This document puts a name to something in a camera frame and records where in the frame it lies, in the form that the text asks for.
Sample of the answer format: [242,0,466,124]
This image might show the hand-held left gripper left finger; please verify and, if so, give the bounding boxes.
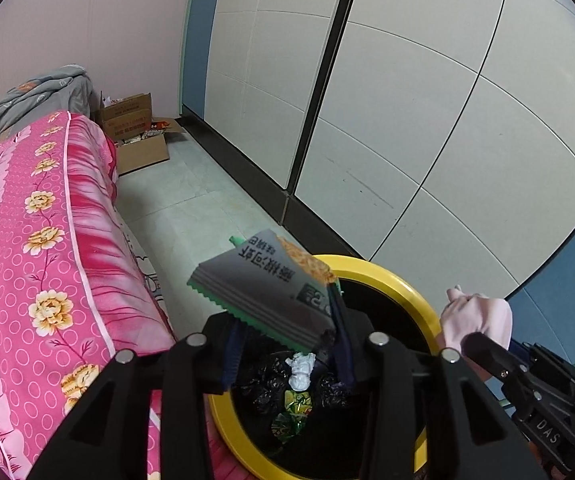
[27,312,248,480]

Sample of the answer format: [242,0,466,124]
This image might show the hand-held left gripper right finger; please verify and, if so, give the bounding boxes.
[328,285,548,480]

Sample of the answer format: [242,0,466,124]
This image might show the open cardboard box with snacks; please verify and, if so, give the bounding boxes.
[114,117,185,176]

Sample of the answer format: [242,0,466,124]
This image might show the pink floral bedsheet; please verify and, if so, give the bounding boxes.
[0,112,248,480]

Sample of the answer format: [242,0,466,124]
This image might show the yellow rimmed black trash bin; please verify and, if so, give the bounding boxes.
[207,254,443,480]

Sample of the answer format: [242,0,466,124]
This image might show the grey snack packet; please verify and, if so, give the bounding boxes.
[187,229,341,353]

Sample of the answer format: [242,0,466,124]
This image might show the crumpled grey floral blanket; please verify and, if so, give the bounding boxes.
[0,64,93,143]

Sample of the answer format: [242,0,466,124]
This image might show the green snack packet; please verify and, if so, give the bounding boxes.
[270,390,314,443]

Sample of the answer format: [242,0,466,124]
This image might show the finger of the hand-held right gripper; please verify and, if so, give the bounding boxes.
[462,332,521,387]

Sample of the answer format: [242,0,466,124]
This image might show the white tissue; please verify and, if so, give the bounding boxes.
[287,352,317,391]

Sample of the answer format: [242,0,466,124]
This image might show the white wardrobe with blue sides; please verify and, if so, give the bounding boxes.
[180,0,575,396]

